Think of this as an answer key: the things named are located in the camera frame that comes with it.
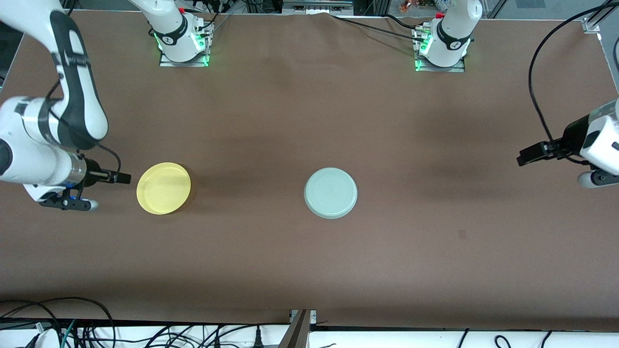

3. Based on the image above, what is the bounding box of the silver metal bracket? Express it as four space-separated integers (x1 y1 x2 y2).
289 309 318 324

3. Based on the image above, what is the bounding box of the green cable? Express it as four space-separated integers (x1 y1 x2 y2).
60 319 78 348

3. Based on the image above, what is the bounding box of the white plug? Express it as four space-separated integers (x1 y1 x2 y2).
28 329 60 348

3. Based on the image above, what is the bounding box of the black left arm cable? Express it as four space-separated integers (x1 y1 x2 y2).
528 0 619 166

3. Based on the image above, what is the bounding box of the yellow plate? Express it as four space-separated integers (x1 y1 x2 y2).
136 162 192 215

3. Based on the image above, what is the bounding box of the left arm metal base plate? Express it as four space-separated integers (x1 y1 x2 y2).
414 27 466 73

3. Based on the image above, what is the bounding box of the aluminium extrusion post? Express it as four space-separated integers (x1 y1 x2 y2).
582 0 619 34

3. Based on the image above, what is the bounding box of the brown table cover sheet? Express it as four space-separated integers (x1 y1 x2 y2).
0 10 619 325

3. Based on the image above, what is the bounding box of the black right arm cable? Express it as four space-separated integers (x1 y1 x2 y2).
46 72 122 177

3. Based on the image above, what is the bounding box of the aluminium frame rail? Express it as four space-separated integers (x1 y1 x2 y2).
282 0 354 15

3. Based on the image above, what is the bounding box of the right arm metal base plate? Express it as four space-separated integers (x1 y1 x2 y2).
159 22 210 68

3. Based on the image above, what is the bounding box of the dark metal beam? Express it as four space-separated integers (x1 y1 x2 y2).
278 309 313 348

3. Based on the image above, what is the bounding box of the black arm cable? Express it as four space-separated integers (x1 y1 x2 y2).
46 72 122 177
528 0 619 166

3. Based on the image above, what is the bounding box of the pale green plate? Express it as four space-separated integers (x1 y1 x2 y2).
304 167 358 219

